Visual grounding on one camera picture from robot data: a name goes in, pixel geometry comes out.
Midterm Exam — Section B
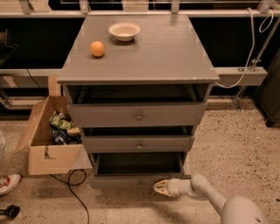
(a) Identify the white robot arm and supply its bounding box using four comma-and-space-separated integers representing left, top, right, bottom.
154, 174, 268, 224

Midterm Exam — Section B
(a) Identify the black round caster object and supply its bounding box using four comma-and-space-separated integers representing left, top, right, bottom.
0, 205, 20, 219

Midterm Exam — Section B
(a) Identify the dark blue snack bag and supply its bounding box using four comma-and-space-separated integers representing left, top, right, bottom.
52, 129, 81, 145

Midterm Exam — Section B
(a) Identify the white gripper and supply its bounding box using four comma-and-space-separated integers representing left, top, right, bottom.
154, 178, 193, 197

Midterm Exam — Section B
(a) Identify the grey wooden drawer cabinet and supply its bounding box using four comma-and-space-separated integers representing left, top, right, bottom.
57, 14, 220, 165

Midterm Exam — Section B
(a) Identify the green snack bag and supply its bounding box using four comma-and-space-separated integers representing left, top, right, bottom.
49, 111, 74, 130

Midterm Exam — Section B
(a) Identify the grey bottom drawer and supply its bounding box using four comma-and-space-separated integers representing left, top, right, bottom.
89, 152, 191, 189

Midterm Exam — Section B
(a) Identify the orange fruit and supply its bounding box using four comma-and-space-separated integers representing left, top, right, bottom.
90, 41, 105, 57

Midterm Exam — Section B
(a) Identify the white paper bowl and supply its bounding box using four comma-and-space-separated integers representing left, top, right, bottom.
108, 22, 141, 42

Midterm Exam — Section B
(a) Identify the metal window rail frame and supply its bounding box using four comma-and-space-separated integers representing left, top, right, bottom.
0, 0, 280, 112

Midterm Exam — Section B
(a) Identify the grey drawer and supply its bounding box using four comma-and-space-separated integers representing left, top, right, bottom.
89, 152, 191, 189
82, 126, 194, 153
67, 102, 207, 128

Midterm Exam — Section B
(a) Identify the white red sneaker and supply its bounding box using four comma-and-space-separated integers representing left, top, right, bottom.
0, 174, 22, 196

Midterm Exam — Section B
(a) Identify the white trouser leg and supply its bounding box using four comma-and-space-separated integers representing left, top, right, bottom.
0, 131, 5, 163

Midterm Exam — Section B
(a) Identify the grey middle drawer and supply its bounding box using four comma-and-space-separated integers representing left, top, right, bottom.
82, 126, 194, 153

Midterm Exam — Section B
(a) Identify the grey top drawer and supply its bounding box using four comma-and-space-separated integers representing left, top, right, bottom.
67, 102, 207, 128

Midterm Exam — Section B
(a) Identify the dark cabinet at right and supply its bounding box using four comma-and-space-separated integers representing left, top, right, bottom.
255, 50, 280, 127

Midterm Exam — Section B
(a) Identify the open cardboard box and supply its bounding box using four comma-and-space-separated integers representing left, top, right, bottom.
12, 75, 94, 176

